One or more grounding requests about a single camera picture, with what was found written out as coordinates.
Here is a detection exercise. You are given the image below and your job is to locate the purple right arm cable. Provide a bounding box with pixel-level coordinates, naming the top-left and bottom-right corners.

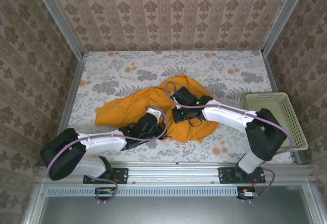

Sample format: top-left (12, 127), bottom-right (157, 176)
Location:
top-left (165, 80), bottom-right (294, 203)

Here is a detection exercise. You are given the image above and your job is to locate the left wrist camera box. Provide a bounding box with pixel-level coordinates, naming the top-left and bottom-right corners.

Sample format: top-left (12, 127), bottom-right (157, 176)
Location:
top-left (146, 107), bottom-right (164, 119)

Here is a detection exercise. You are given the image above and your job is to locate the pale green plastic basket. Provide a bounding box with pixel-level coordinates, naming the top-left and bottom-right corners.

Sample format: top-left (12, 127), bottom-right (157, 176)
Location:
top-left (245, 92), bottom-right (309, 151)

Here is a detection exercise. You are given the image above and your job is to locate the floral table cover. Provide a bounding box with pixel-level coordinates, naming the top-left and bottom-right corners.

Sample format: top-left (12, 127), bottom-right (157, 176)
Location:
top-left (55, 50), bottom-right (294, 163)

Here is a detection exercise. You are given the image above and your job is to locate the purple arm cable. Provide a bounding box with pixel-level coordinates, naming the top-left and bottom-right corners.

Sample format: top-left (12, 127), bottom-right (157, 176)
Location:
top-left (165, 80), bottom-right (294, 203)
top-left (45, 105), bottom-right (169, 205)

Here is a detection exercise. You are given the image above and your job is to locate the aluminium frame post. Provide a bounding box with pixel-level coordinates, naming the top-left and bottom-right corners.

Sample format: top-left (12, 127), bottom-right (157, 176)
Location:
top-left (30, 0), bottom-right (84, 59)
top-left (262, 0), bottom-right (311, 56)

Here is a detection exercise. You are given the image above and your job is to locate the aluminium mounting rail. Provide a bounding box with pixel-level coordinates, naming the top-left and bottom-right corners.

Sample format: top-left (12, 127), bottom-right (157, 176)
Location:
top-left (37, 162), bottom-right (314, 184)

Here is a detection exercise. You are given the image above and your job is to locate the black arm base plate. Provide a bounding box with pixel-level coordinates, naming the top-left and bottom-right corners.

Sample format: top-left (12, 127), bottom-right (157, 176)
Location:
top-left (219, 167), bottom-right (266, 185)
top-left (83, 167), bottom-right (129, 185)

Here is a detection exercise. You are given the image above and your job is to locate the aluminium table side rail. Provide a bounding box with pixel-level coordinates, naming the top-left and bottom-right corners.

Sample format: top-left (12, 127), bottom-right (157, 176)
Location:
top-left (263, 54), bottom-right (302, 165)
top-left (48, 54), bottom-right (89, 166)

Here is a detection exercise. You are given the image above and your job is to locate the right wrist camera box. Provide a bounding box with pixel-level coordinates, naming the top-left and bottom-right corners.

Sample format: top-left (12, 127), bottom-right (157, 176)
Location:
top-left (171, 85), bottom-right (198, 105)

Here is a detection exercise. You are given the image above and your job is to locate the grey slotted cable duct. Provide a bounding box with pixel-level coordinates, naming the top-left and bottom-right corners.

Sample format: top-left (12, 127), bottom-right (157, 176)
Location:
top-left (47, 186), bottom-right (239, 197)

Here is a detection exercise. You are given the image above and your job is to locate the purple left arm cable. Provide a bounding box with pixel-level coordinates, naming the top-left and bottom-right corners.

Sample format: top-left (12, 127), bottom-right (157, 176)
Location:
top-left (45, 105), bottom-right (169, 205)

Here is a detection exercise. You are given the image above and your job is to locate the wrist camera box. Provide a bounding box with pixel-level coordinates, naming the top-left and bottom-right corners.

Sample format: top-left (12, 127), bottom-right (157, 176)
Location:
top-left (171, 85), bottom-right (198, 105)
top-left (146, 107), bottom-right (164, 119)

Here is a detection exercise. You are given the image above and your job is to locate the grey metal panel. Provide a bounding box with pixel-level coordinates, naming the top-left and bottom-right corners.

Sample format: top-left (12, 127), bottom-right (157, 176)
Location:
top-left (25, 185), bottom-right (327, 224)

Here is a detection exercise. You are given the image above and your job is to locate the orange t-shirt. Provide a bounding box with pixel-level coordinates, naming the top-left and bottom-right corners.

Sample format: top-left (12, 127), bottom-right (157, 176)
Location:
top-left (95, 74), bottom-right (220, 144)

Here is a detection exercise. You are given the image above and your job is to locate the small circuit board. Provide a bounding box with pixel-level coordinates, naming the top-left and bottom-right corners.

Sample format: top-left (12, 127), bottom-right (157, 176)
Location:
top-left (237, 187), bottom-right (258, 200)
top-left (95, 187), bottom-right (115, 200)

